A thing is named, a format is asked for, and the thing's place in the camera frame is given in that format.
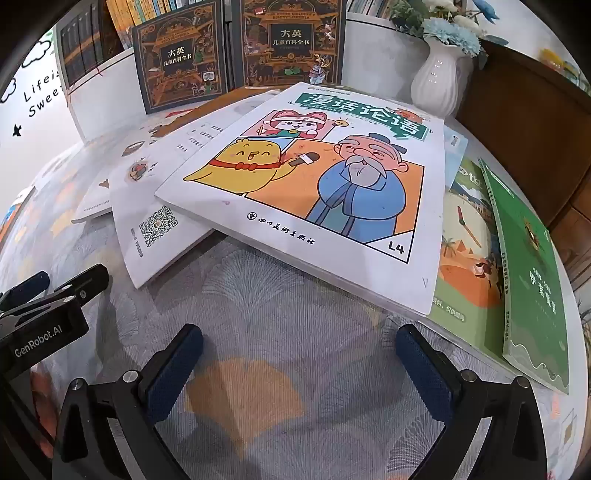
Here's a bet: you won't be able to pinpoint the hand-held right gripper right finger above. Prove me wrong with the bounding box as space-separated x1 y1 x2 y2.
395 324 548 480

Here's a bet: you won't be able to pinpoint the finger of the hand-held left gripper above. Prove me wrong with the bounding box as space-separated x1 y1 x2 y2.
54 264 110 304
0 271 51 311

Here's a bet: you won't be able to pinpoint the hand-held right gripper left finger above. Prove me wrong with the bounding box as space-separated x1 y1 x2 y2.
46 323 204 480

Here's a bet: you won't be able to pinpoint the green cricket cover book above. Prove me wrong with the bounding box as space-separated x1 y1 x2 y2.
478 157 571 395

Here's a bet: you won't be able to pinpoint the white cartoon cover book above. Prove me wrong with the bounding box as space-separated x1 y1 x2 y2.
154 82 446 317

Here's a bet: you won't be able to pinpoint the row of yellow books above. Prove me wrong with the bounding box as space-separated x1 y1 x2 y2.
106 0 222 51

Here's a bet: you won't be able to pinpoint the row of pale thin books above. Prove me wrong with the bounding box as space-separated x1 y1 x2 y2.
346 0 402 20

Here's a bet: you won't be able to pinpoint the white book with square code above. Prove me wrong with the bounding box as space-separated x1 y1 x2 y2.
110 99 282 290

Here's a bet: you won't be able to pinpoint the white book with bowl drawing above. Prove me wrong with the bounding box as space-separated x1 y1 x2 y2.
71 90 278 224

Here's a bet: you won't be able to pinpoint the green desert picture book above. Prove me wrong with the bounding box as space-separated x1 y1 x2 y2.
418 154 525 374

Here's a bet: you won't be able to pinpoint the light blue thin book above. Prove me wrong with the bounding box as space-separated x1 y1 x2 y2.
441 127 469 195

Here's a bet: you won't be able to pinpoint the black boxed volumes orange band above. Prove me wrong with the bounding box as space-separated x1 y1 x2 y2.
58 11 116 90

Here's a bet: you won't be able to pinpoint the dark ornate boxed book set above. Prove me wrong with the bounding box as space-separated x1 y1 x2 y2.
131 9 229 115
231 0 347 90

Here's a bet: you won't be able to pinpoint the yellow red small boxes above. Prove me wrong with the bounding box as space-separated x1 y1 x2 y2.
538 46 591 88

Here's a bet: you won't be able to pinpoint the black wall lettering decal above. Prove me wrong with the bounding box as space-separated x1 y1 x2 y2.
11 65 70 121

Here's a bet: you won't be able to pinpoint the cloud outline wall decal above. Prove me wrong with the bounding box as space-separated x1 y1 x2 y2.
22 27 60 63

